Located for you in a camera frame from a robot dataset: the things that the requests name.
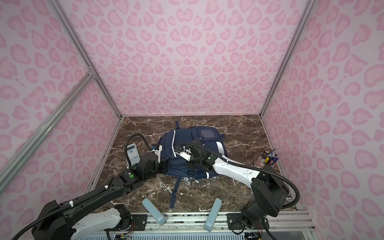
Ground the navy blue student backpack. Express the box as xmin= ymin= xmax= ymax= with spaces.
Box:
xmin=150 ymin=122 xmax=228 ymax=209

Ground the grey pocket calculator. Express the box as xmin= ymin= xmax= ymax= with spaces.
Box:
xmin=125 ymin=143 xmax=141 ymax=168

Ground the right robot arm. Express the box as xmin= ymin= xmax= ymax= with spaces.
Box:
xmin=180 ymin=143 xmax=301 ymax=229

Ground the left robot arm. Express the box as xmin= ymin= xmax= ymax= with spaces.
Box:
xmin=13 ymin=142 xmax=167 ymax=240

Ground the right teal stand block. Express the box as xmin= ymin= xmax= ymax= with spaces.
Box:
xmin=204 ymin=198 xmax=222 ymax=232

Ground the teal stand block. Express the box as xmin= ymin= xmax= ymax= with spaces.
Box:
xmin=142 ymin=198 xmax=167 ymax=226
xmin=204 ymin=198 xmax=222 ymax=232

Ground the left teal stand block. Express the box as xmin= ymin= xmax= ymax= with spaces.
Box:
xmin=142 ymin=198 xmax=167 ymax=226

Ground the pink pen holder cup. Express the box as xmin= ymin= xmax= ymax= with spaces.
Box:
xmin=254 ymin=148 xmax=279 ymax=168

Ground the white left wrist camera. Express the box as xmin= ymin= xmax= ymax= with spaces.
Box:
xmin=151 ymin=144 xmax=163 ymax=162

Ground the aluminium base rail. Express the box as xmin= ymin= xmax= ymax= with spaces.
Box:
xmin=74 ymin=209 xmax=316 ymax=240

